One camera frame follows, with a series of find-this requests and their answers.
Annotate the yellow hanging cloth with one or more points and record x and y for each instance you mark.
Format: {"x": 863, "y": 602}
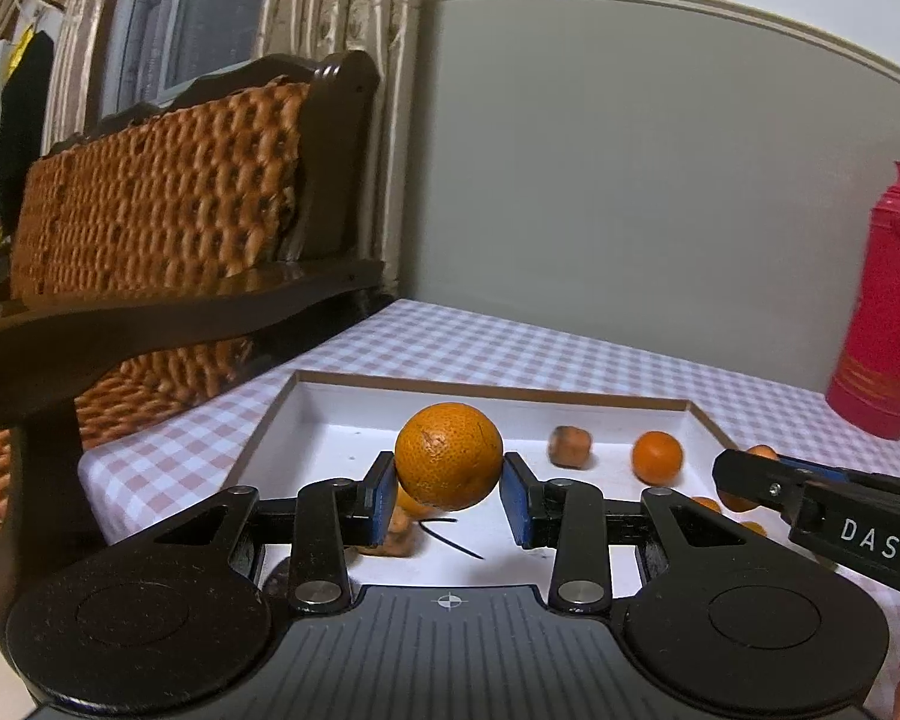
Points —
{"x": 22, "y": 49}

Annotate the black hanging garment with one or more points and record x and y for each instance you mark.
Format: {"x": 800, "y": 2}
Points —
{"x": 22, "y": 112}

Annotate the brown dried fruit half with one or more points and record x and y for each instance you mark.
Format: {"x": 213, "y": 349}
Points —
{"x": 390, "y": 536}

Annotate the striped beige curtain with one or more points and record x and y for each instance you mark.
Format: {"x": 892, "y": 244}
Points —
{"x": 345, "y": 0}

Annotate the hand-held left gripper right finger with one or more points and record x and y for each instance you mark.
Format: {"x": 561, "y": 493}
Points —
{"x": 516, "y": 501}

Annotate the small orange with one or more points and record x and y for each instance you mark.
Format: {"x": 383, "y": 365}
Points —
{"x": 754, "y": 529}
{"x": 765, "y": 453}
{"x": 706, "y": 504}
{"x": 656, "y": 457}

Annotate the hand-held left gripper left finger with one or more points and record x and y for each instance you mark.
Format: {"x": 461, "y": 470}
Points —
{"x": 381, "y": 501}

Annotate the brown cardboard box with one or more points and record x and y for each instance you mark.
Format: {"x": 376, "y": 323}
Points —
{"x": 345, "y": 420}

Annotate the brownish carrot piece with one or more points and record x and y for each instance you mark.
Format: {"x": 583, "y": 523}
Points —
{"x": 568, "y": 446}

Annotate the window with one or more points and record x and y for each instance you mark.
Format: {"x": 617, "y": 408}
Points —
{"x": 210, "y": 15}

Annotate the large orange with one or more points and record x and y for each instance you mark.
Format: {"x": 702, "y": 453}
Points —
{"x": 448, "y": 456}

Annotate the dark wooden wicker chair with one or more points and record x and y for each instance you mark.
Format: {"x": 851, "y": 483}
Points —
{"x": 157, "y": 187}

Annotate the pink checkered tablecloth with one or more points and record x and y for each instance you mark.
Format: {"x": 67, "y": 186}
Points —
{"x": 495, "y": 345}

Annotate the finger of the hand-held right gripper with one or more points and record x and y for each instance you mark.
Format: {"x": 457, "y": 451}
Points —
{"x": 817, "y": 469}
{"x": 757, "y": 481}

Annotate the red thermos flask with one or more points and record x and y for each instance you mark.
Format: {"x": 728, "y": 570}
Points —
{"x": 885, "y": 315}

